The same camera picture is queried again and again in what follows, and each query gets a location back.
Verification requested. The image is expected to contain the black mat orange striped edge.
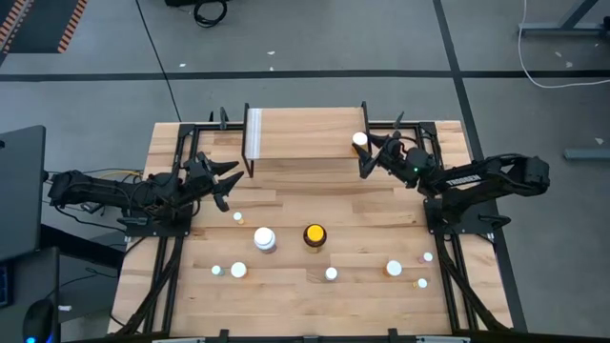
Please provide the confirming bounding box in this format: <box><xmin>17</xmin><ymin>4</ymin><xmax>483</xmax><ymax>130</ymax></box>
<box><xmin>0</xmin><ymin>0</ymin><xmax>91</xmax><ymax>54</ymax></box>

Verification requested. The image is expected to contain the black monitor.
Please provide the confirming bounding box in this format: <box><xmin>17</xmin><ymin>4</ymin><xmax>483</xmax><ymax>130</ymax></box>
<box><xmin>0</xmin><ymin>124</ymin><xmax>48</xmax><ymax>262</ymax></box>

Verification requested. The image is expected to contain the grey metal table base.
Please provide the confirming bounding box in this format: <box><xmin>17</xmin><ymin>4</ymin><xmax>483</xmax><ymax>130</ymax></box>
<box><xmin>518</xmin><ymin>0</ymin><xmax>610</xmax><ymax>38</ymax></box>

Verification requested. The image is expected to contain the yellow cable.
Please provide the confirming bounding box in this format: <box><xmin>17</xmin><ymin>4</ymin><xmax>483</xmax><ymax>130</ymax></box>
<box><xmin>100</xmin><ymin>169</ymin><xmax>145</xmax><ymax>180</ymax></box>

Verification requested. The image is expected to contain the wooden shelf black metal frame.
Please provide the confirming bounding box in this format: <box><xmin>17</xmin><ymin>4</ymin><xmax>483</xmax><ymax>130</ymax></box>
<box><xmin>239</xmin><ymin>100</ymin><xmax>373</xmax><ymax>179</ymax></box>

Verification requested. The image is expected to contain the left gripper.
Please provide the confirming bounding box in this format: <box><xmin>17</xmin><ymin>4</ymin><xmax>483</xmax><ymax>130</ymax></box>
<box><xmin>178</xmin><ymin>151</ymin><xmax>245</xmax><ymax>213</ymax></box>

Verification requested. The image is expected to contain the black equipment box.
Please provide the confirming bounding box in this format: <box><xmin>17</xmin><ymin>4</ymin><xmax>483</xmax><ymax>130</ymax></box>
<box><xmin>164</xmin><ymin>0</ymin><xmax>230</xmax><ymax>8</ymax></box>

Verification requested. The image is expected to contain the white floor cable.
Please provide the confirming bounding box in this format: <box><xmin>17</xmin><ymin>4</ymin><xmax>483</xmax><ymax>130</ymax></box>
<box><xmin>517</xmin><ymin>0</ymin><xmax>610</xmax><ymax>91</ymax></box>

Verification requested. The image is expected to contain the black aluminium table frame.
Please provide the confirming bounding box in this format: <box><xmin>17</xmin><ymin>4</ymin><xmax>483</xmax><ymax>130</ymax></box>
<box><xmin>107</xmin><ymin>121</ymin><xmax>514</xmax><ymax>343</ymax></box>

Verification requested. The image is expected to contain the large white supplement bottle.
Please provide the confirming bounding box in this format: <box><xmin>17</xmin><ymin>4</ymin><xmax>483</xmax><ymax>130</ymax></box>
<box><xmin>253</xmin><ymin>226</ymin><xmax>278</xmax><ymax>254</ymax></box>

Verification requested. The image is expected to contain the coiled black cable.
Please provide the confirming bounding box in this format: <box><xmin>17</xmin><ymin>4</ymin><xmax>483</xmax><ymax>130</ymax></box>
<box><xmin>192</xmin><ymin>0</ymin><xmax>230</xmax><ymax>29</ymax></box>

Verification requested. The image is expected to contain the amber bottle yellow cap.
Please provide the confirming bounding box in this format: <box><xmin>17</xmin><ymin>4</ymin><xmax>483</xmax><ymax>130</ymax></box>
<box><xmin>302</xmin><ymin>223</ymin><xmax>329</xmax><ymax>254</ymax></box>

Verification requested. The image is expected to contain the grey metal foot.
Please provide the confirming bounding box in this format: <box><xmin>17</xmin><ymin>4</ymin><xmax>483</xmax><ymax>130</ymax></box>
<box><xmin>563</xmin><ymin>148</ymin><xmax>610</xmax><ymax>162</ymax></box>

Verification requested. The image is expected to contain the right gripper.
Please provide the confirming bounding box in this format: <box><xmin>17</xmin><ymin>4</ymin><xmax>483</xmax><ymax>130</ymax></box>
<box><xmin>355</xmin><ymin>133</ymin><xmax>437</xmax><ymax>188</ymax></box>

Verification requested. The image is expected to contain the dark grey desk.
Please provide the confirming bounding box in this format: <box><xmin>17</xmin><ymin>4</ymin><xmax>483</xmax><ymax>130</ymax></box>
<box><xmin>0</xmin><ymin>246</ymin><xmax>62</xmax><ymax>343</ymax></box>

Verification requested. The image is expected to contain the thin black floor cable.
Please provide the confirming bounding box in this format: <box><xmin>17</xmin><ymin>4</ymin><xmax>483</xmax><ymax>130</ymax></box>
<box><xmin>134</xmin><ymin>0</ymin><xmax>183</xmax><ymax>123</ymax></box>

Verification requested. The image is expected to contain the black computer mouse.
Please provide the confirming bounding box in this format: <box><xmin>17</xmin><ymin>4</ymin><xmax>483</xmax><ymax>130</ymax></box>
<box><xmin>22</xmin><ymin>297</ymin><xmax>61</xmax><ymax>343</ymax></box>

